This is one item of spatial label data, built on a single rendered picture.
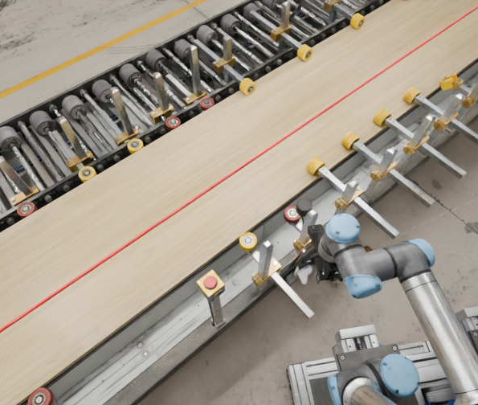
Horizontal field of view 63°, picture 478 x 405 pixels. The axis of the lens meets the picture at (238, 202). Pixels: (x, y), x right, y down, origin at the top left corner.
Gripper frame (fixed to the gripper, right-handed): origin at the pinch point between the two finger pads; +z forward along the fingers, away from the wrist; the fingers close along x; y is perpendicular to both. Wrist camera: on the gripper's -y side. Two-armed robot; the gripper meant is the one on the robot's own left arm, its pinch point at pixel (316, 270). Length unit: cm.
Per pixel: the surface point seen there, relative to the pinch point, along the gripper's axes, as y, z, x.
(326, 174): -58, 36, 26
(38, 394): 16, 41, -103
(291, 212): -43, 41, 6
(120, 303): -13, 42, -72
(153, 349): 1, 70, -65
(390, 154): -54, 21, 52
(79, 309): -13, 42, -89
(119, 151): -100, 50, -75
